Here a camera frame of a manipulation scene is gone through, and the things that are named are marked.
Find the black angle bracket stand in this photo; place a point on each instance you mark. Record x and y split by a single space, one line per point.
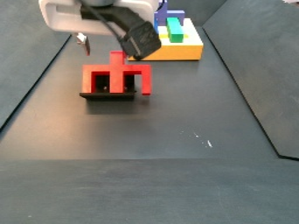
99 92

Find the purple cross block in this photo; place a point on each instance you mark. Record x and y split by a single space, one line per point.
164 13

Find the yellow base board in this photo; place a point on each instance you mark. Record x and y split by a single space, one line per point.
188 50

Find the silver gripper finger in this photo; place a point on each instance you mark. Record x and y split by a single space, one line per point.
83 41

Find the red E-shaped block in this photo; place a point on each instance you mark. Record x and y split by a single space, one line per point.
116 70

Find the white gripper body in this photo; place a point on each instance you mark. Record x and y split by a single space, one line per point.
67 16

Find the green bar block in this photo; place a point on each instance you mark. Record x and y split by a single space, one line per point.
175 30

